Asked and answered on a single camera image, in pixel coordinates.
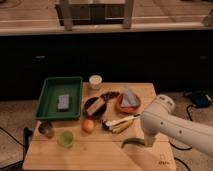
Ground dark glass cup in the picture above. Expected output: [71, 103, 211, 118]
[38, 121, 54, 138]

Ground dark brown bowl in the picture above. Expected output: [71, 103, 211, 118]
[83, 97, 107, 119]

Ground yellow corn cob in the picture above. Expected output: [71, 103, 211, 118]
[112, 121, 133, 134]

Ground dark blue device on floor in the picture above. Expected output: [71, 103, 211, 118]
[186, 91, 212, 108]

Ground grey sponge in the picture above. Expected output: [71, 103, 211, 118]
[57, 94, 70, 111]

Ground black cable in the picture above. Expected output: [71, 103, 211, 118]
[169, 103, 199, 152]

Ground green plastic tray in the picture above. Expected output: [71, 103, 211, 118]
[35, 76, 82, 121]

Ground orange fruit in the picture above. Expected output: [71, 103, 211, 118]
[82, 119, 95, 133]

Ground green pepper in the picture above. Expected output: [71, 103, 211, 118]
[121, 138, 145, 148]

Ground grey folded cloth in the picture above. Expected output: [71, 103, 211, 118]
[121, 88, 139, 107]

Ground green plastic cup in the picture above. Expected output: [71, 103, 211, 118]
[57, 131, 74, 148]

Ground white lidded jar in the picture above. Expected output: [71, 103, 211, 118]
[89, 75, 102, 90]

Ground wooden stool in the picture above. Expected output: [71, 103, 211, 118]
[55, 0, 134, 31]

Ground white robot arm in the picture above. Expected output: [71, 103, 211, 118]
[140, 94, 213, 157]

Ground red chili peppers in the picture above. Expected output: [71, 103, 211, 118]
[101, 91, 119, 102]

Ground bread piece in bowl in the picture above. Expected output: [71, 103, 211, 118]
[87, 98, 105, 116]

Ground orange plate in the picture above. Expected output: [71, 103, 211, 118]
[115, 94, 141, 114]

